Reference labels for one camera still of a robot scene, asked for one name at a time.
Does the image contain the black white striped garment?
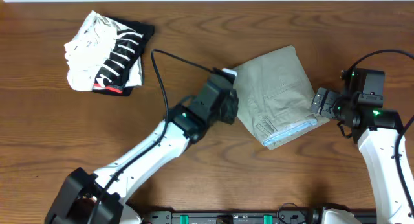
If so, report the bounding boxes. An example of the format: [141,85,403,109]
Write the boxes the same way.
[93,17,155,96]

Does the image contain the white folded garment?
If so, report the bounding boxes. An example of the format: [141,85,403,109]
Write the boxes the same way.
[63,10,144,92]

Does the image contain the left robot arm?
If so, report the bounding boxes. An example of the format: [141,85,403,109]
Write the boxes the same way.
[45,73,238,223]

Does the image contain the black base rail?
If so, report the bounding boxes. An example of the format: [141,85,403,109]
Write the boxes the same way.
[143,208,311,224]

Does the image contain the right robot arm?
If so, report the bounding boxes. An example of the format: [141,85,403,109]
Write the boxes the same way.
[311,88,413,223]

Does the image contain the khaki green shorts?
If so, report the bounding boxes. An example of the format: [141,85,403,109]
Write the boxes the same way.
[234,45,329,150]

